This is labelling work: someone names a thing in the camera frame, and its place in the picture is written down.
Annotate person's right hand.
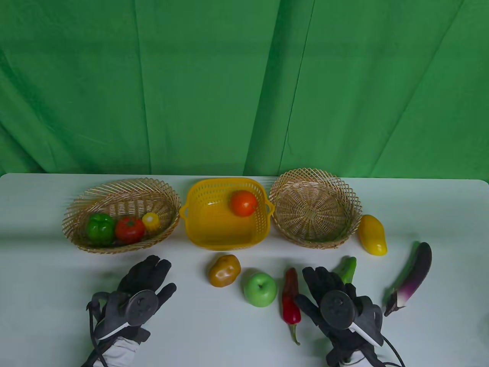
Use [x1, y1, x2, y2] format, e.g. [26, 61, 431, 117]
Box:
[294, 266, 384, 365]

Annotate person's left hand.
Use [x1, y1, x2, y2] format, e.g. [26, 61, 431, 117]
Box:
[86, 255, 177, 344]

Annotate long green pepper object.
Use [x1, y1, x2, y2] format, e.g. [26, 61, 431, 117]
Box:
[333, 256, 357, 284]

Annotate red chili pepper object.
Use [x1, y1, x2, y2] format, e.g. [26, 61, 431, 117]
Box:
[282, 267, 302, 346]

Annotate red tomato object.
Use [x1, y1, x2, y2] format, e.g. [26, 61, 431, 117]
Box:
[115, 216, 146, 244]

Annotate small yellow pepper object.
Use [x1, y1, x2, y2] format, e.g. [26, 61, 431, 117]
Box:
[141, 211, 161, 232]

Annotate green bell pepper object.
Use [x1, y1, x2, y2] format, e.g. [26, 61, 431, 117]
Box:
[86, 213, 116, 245]

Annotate green apple object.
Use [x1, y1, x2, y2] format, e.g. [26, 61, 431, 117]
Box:
[243, 271, 278, 308]

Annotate yellow mango object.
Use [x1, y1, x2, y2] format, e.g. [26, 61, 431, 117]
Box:
[358, 214, 388, 256]

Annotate round wicker basket container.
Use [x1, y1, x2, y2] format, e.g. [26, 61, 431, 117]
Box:
[269, 167, 363, 250]

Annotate brown potato object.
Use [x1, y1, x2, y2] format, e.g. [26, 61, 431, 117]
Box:
[208, 254, 242, 288]

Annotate yellow plastic basket container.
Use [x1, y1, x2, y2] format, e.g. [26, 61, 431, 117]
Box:
[180, 177, 275, 250]

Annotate oval wicker basket container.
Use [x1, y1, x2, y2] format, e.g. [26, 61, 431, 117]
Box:
[62, 177, 182, 253]

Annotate purple eggplant object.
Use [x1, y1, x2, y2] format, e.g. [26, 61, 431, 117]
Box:
[384, 242, 433, 317]

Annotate orange fruit object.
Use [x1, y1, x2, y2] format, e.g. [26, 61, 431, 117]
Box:
[230, 190, 258, 217]

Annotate person's left forearm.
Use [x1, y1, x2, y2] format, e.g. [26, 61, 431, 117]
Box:
[97, 336, 142, 367]

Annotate green background cloth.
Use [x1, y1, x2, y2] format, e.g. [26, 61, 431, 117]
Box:
[0, 0, 489, 180]

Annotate round grey right hand tracker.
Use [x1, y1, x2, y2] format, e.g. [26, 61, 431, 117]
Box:
[320, 290, 356, 330]

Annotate round grey hand tracker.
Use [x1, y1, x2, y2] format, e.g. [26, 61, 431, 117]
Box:
[124, 290, 159, 326]
[320, 290, 356, 330]

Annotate round grey left hand tracker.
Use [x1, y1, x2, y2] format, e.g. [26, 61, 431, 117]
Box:
[124, 290, 159, 326]

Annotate black left glove cable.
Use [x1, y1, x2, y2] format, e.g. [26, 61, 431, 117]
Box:
[82, 292, 115, 367]

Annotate black glove cable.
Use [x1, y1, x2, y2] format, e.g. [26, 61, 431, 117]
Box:
[82, 292, 115, 367]
[382, 336, 405, 367]

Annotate black right glove cable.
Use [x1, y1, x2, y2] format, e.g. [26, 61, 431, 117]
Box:
[382, 336, 405, 367]

